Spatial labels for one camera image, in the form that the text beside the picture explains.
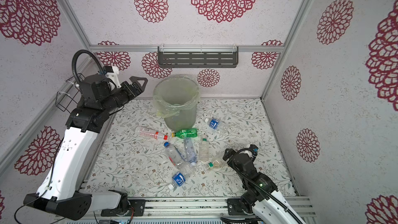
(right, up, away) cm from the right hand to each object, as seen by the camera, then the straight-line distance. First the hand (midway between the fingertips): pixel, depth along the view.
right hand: (229, 153), depth 78 cm
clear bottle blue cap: (-28, -6, +10) cm, 30 cm away
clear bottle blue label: (-4, +13, +21) cm, 26 cm away
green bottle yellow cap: (-23, +8, +17) cm, 30 cm away
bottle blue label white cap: (-25, -12, 0) cm, 28 cm away
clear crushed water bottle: (-20, -4, +14) cm, 25 cm away
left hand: (-39, +32, -14) cm, 53 cm away
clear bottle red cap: (-47, +9, +17) cm, 51 cm away
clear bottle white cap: (-12, -2, +16) cm, 20 cm away
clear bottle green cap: (-5, -7, +5) cm, 10 cm away
